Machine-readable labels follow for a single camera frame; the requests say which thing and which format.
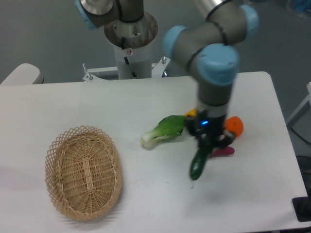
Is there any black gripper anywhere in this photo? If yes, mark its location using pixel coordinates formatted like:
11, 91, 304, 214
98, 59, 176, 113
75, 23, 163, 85
185, 107, 237, 149

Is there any green cucumber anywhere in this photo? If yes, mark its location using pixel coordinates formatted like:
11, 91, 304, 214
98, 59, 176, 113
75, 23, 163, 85
190, 137, 213, 181

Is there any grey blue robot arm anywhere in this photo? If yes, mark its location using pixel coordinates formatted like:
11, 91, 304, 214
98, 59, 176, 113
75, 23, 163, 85
75, 0, 259, 148

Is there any woven wicker basket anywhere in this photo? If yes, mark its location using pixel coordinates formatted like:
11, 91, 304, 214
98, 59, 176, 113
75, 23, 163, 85
45, 126, 123, 221

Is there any orange tangerine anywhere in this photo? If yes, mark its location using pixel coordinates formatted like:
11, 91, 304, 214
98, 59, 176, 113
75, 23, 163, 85
225, 116, 244, 137

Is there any purple sweet potato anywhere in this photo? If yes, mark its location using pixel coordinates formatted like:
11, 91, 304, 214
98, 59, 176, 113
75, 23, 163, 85
211, 146, 235, 158

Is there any green bok choy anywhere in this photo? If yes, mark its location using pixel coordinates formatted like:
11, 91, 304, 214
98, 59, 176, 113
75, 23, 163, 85
140, 115, 186, 149

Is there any white furniture at right edge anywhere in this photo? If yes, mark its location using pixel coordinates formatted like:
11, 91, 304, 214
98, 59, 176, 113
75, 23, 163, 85
285, 83, 311, 129

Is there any black device at table edge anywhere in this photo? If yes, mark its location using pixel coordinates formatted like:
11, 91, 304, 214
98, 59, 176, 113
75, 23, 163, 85
292, 197, 311, 222

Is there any white chair back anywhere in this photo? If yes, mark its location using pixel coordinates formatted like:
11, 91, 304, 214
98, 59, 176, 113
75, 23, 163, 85
0, 63, 44, 86

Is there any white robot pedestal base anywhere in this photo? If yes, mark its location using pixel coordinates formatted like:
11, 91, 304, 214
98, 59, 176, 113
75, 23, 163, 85
83, 12, 171, 82

